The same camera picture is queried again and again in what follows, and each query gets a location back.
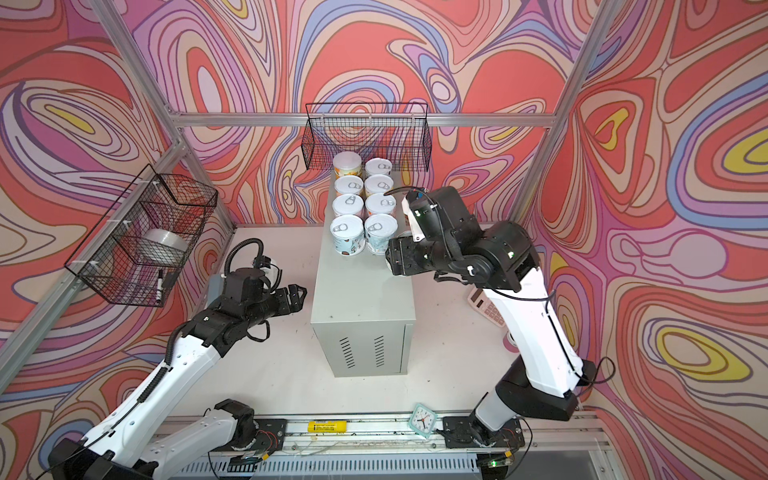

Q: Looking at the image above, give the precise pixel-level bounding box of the blue can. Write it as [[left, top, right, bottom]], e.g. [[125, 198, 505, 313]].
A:
[[364, 214, 399, 256], [330, 215, 366, 256]]

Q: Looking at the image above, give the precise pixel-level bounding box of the pink label can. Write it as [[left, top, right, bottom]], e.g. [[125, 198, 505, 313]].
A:
[[334, 175, 364, 196], [365, 193, 397, 216]]

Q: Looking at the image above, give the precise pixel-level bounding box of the white brown label can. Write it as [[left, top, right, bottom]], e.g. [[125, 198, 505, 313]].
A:
[[365, 157, 393, 176]]

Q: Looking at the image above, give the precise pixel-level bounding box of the can one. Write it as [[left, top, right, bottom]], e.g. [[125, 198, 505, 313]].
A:
[[332, 194, 365, 217]]

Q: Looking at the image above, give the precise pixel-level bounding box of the orange fruit can plastic lid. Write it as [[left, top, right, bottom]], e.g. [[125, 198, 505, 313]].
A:
[[332, 151, 363, 178]]

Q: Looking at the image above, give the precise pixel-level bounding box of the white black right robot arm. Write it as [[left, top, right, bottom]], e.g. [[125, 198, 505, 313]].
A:
[[385, 186, 597, 446]]

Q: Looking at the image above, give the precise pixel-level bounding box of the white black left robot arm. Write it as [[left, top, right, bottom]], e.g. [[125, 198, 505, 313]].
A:
[[48, 267, 307, 479]]

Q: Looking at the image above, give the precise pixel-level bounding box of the pink calculator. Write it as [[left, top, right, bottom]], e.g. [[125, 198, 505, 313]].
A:
[[467, 287, 506, 328]]

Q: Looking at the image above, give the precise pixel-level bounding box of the black marker pen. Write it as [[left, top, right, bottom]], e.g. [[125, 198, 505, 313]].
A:
[[155, 269, 164, 305]]

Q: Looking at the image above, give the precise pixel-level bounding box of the silver tape roll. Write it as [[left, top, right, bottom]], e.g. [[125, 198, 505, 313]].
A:
[[143, 228, 189, 253]]

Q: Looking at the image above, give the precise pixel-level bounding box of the grey metal cabinet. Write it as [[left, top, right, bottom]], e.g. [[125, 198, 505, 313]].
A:
[[310, 186, 416, 377]]

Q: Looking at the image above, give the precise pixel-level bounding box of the pink round container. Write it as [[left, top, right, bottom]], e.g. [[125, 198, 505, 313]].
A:
[[503, 331, 519, 353]]

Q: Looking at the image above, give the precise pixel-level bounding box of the green circuit board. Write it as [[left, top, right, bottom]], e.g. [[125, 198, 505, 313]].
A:
[[227, 456, 269, 473]]

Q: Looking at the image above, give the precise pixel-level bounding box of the teal alarm clock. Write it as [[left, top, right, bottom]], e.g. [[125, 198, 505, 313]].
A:
[[407, 403, 437, 438]]

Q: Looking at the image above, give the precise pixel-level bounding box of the black wire basket rear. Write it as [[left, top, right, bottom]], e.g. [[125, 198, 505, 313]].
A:
[[301, 100, 432, 173]]

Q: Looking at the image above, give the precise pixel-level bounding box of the black wire basket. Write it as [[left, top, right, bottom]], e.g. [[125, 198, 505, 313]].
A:
[[301, 100, 432, 173], [64, 166, 218, 307]]

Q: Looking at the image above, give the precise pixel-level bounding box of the black wire basket left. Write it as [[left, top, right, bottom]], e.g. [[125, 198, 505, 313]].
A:
[[64, 166, 218, 307]]

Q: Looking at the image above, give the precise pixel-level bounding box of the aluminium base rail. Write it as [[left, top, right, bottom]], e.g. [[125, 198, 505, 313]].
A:
[[203, 410, 565, 457]]

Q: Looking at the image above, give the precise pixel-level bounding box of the white vented cable duct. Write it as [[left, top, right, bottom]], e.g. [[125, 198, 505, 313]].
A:
[[173, 453, 481, 479]]

